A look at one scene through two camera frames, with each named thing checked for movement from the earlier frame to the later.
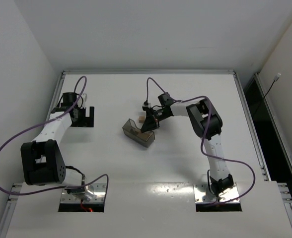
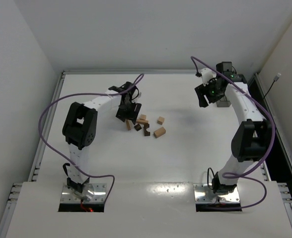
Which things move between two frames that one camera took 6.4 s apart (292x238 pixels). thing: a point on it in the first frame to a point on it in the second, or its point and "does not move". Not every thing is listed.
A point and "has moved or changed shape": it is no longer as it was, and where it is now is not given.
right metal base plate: [202, 194] does not move
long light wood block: [144, 136] to [159, 132]
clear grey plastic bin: [145, 139] to [223, 103]
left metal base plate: [98, 189] does not move
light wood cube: [141, 119] has moved or changed shape
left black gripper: [84, 119] to [128, 112]
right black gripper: [152, 119] to [205, 91]
